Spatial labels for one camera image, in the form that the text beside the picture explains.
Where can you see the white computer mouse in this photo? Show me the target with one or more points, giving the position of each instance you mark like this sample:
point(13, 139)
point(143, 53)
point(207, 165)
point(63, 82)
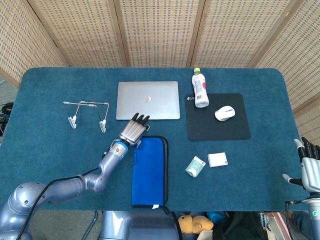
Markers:
point(224, 113)

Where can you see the white tissue pack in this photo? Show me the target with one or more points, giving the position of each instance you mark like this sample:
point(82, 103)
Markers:
point(217, 160)

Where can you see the black bag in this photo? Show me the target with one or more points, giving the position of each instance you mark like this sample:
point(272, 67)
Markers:
point(237, 227)

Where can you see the blue object under table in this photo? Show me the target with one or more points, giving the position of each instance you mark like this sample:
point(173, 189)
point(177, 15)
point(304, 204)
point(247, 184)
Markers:
point(215, 216)

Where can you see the black mouse pad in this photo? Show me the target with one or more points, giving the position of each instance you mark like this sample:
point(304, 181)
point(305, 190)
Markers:
point(220, 130)

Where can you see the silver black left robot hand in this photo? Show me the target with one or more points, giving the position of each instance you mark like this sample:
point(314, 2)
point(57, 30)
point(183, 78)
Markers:
point(132, 131)

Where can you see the green tissue pack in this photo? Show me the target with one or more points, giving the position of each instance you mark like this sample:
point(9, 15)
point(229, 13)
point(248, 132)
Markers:
point(195, 166)

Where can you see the blue carpet table cover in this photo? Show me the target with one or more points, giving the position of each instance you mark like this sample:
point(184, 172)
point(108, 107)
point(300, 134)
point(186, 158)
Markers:
point(50, 150)

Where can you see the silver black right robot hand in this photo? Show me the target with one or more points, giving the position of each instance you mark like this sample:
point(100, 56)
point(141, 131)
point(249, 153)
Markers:
point(311, 172)

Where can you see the white plastic drink bottle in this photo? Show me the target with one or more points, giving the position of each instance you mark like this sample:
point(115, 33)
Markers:
point(200, 95)

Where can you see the yellow plush toy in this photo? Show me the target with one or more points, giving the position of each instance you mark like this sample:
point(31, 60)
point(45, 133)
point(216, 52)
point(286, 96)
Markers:
point(192, 223)

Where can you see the grey and blue cloth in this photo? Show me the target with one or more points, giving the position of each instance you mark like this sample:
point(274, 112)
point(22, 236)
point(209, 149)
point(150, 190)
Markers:
point(147, 175)

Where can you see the silver laptop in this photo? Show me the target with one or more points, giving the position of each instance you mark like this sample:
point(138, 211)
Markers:
point(160, 100)

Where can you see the grey robot torso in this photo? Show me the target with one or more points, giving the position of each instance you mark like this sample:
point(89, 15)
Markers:
point(130, 225)

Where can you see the woven folding screen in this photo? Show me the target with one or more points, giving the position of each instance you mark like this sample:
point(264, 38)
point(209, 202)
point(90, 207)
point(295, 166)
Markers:
point(160, 32)

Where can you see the striped shoe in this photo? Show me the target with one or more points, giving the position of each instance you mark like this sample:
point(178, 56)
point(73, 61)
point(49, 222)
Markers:
point(265, 221)

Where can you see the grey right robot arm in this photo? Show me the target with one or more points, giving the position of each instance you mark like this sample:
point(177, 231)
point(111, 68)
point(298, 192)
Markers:
point(314, 220)

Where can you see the orange wooden box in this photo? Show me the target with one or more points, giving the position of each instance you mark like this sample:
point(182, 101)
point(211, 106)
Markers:
point(277, 225)

